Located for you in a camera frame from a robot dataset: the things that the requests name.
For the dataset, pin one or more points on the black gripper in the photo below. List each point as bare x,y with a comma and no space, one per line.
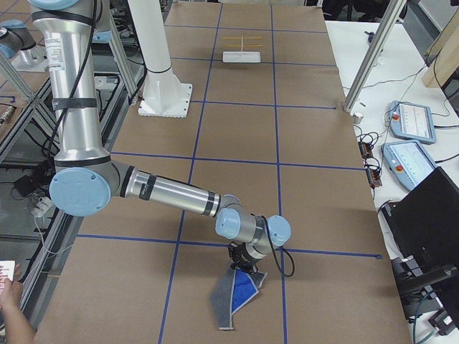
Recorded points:
247,262

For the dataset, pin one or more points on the grey and blue towel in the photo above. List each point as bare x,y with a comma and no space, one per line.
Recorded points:
233,291

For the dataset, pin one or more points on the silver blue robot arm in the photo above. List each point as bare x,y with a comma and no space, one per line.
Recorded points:
15,37
86,176

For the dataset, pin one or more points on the white rack with wooden bars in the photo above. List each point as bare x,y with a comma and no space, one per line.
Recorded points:
242,54

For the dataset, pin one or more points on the bystander hand with phone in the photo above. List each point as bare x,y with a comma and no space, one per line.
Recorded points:
11,294

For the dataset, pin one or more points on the black adapter with red ports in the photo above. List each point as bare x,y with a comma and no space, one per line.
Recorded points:
365,150

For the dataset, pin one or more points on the small metal cylinder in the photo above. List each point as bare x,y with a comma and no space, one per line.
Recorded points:
357,118

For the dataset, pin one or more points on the black monitor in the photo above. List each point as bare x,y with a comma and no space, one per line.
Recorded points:
424,225

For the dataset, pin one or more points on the near blue teach pendant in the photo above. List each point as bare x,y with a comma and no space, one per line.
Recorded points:
408,161

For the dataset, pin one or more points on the blue teach pendant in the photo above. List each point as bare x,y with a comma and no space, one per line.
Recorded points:
408,161
411,121

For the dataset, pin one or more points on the far blue teach pendant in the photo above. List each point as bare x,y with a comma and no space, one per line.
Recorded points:
411,121

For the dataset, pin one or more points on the smartphone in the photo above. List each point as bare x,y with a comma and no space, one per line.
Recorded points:
8,268

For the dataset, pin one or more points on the white pedestal column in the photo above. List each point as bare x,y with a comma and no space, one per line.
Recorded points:
163,93

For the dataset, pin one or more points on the aluminium frame post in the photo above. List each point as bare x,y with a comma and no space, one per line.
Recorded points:
384,29

